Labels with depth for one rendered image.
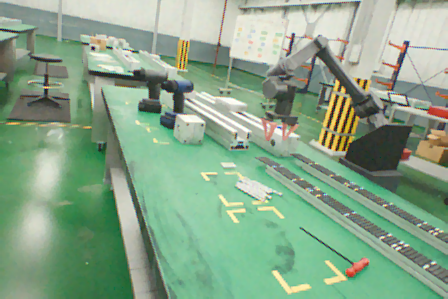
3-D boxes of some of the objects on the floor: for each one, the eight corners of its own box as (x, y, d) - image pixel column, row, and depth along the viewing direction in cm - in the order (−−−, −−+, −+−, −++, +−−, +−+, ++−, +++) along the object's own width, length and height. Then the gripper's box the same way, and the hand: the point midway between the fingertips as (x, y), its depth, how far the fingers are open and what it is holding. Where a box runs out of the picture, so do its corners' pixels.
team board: (216, 93, 762) (231, 12, 709) (230, 93, 798) (244, 17, 744) (262, 109, 665) (283, 17, 612) (275, 108, 701) (296, 22, 648)
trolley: (468, 200, 351) (506, 117, 324) (452, 208, 317) (494, 116, 290) (380, 163, 427) (405, 94, 400) (360, 167, 393) (386, 92, 366)
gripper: (278, 99, 95) (268, 144, 100) (305, 101, 102) (294, 143, 106) (265, 94, 101) (256, 137, 105) (291, 96, 107) (282, 137, 112)
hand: (276, 138), depth 106 cm, fingers open, 8 cm apart
